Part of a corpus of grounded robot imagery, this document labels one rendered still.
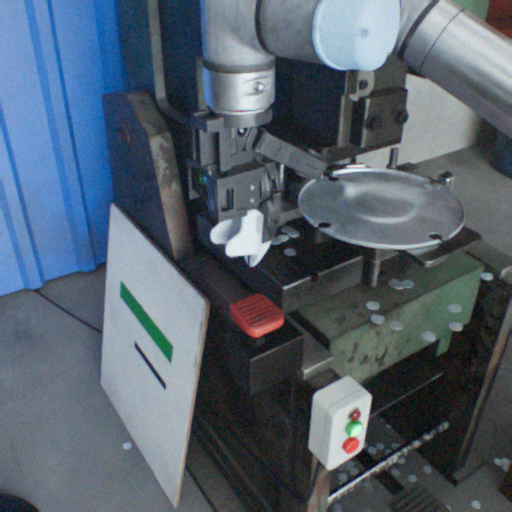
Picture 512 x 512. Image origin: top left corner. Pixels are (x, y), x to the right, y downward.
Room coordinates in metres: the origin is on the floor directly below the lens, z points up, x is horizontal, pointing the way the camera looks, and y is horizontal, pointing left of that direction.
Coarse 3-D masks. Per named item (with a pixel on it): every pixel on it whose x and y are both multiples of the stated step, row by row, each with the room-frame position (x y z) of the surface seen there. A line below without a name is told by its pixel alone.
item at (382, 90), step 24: (360, 72) 0.86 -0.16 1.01; (384, 72) 0.91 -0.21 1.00; (312, 96) 0.92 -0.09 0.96; (336, 96) 0.87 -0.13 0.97; (360, 96) 0.86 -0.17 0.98; (384, 96) 0.87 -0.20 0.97; (312, 120) 0.91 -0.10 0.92; (336, 120) 0.86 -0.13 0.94; (360, 120) 0.85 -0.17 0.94; (384, 120) 0.87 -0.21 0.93; (336, 144) 0.86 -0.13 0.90; (360, 144) 0.85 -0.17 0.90
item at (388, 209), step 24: (360, 168) 1.01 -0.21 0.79; (312, 192) 0.91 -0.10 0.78; (336, 192) 0.91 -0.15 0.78; (360, 192) 0.90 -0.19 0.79; (384, 192) 0.90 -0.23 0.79; (408, 192) 0.91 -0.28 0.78; (432, 192) 0.91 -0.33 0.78; (312, 216) 0.82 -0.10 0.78; (336, 216) 0.82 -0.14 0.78; (360, 216) 0.82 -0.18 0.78; (384, 216) 0.81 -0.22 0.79; (408, 216) 0.81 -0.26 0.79; (432, 216) 0.82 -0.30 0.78; (456, 216) 0.82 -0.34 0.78; (360, 240) 0.74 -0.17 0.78; (384, 240) 0.74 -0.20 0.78; (408, 240) 0.74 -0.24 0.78; (432, 240) 0.74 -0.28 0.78
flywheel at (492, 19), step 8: (496, 0) 1.15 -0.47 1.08; (504, 0) 1.13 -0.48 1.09; (488, 8) 1.16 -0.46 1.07; (496, 8) 1.14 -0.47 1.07; (504, 8) 1.13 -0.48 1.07; (488, 16) 1.16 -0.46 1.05; (496, 16) 1.14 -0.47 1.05; (504, 16) 1.13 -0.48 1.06; (496, 24) 1.12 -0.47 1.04; (504, 24) 1.11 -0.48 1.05; (504, 32) 1.08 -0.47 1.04
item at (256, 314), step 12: (240, 300) 0.62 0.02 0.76; (252, 300) 0.62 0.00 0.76; (264, 300) 0.62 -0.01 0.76; (240, 312) 0.59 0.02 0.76; (252, 312) 0.59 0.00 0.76; (264, 312) 0.59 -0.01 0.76; (276, 312) 0.59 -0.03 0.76; (240, 324) 0.57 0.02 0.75; (252, 324) 0.56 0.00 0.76; (264, 324) 0.57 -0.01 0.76; (276, 324) 0.57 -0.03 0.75
